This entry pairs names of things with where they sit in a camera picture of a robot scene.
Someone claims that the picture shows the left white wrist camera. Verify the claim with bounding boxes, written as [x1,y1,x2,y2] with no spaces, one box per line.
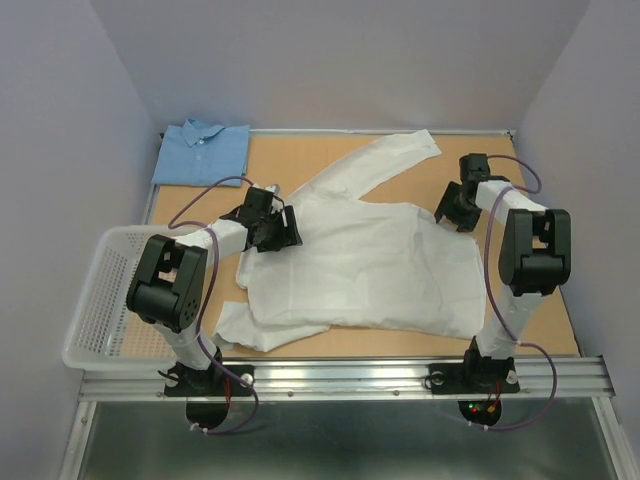
[265,184,280,196]

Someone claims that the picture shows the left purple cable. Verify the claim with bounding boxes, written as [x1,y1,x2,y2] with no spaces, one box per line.
[167,177,261,435]

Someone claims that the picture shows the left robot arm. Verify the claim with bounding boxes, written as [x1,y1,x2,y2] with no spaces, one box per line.
[126,184,302,397]

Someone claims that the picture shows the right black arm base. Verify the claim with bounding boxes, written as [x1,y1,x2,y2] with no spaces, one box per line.
[425,361,520,427]

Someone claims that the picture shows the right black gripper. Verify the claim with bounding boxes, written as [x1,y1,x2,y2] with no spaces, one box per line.
[434,180,482,232]

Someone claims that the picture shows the white plastic basket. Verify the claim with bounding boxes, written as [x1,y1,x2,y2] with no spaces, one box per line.
[62,225,206,372]

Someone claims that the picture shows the white long sleeve shirt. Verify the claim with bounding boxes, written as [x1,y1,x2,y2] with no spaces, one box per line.
[214,130,486,352]

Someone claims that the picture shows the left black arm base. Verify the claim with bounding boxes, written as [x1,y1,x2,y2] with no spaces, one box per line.
[157,363,253,434]

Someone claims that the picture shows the folded blue shirt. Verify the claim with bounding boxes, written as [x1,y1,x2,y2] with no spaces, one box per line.
[151,118,250,187]

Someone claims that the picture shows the aluminium mounting rail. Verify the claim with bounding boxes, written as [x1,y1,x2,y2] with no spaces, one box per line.
[79,357,615,403]

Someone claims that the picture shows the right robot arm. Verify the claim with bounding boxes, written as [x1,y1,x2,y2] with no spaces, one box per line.
[427,153,571,395]

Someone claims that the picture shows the metal front panel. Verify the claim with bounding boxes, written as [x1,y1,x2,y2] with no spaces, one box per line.
[60,398,639,479]

